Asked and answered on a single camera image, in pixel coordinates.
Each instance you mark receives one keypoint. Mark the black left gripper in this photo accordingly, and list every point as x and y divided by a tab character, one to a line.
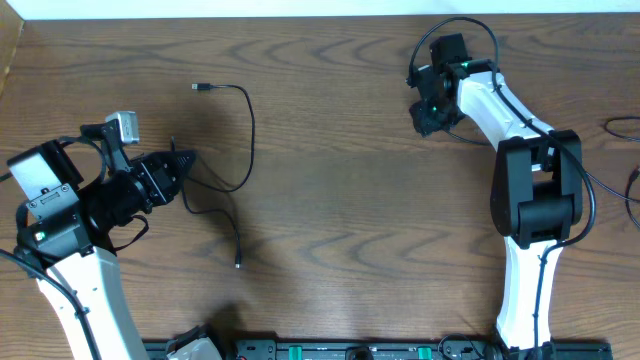
162	181

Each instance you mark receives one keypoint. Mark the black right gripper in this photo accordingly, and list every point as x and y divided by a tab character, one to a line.
423	128

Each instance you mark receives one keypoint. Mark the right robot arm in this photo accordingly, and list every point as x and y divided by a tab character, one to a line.
538	186

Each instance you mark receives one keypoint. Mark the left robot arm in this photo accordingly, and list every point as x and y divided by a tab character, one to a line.
63	237

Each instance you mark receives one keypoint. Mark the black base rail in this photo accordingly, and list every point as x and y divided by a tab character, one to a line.
453	346

